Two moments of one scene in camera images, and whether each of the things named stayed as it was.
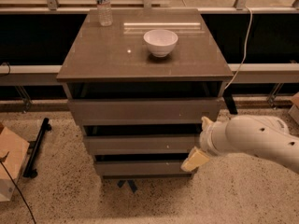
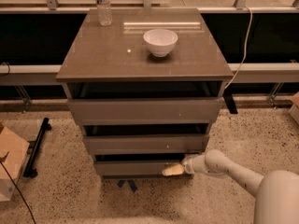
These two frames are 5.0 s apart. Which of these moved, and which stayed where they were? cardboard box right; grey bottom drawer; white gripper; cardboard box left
Moved: white gripper
Stayed: cardboard box left; cardboard box right; grey bottom drawer
